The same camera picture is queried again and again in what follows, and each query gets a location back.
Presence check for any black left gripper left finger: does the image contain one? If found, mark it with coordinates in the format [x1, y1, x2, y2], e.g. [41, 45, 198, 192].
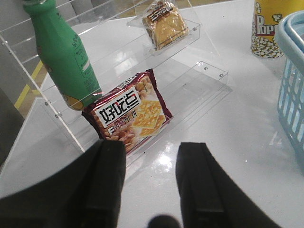
[0, 140, 126, 228]

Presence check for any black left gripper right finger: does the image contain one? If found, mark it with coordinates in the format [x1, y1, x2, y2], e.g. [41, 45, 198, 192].
[177, 142, 278, 228]

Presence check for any packaged bread slice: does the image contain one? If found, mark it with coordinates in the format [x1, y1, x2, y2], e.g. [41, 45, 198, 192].
[128, 0, 189, 51]

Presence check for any light blue plastic basket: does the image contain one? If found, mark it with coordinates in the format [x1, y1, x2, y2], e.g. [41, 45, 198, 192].
[275, 11, 304, 171]

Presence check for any maroon cracker snack packet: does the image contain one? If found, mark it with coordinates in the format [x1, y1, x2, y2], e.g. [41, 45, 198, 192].
[82, 69, 172, 152]

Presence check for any green bottle near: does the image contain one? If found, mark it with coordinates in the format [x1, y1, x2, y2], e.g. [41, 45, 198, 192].
[23, 0, 101, 111]

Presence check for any clear acrylic display shelf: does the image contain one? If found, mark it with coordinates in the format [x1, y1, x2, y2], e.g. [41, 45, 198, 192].
[0, 0, 230, 182]

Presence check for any yellow popcorn bucket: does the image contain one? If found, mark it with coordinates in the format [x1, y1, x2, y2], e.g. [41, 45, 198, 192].
[250, 0, 304, 59]

